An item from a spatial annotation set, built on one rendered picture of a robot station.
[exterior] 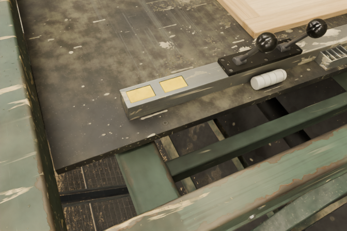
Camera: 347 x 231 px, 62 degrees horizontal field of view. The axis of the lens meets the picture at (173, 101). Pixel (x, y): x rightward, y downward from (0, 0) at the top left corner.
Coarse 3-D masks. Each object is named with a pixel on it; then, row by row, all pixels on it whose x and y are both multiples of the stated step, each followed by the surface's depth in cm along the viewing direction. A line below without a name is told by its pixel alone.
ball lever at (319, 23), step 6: (312, 24) 55; (318, 24) 54; (324, 24) 54; (306, 30) 56; (312, 30) 55; (318, 30) 54; (324, 30) 54; (300, 36) 60; (306, 36) 58; (312, 36) 56; (318, 36) 55; (288, 42) 63; (294, 42) 62; (282, 48) 64; (288, 48) 65
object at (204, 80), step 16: (336, 32) 72; (304, 48) 68; (320, 48) 68; (208, 64) 62; (272, 64) 64; (288, 64) 67; (160, 80) 58; (192, 80) 59; (208, 80) 59; (224, 80) 60; (240, 80) 63; (160, 96) 56; (176, 96) 57; (192, 96) 60; (128, 112) 54; (144, 112) 57
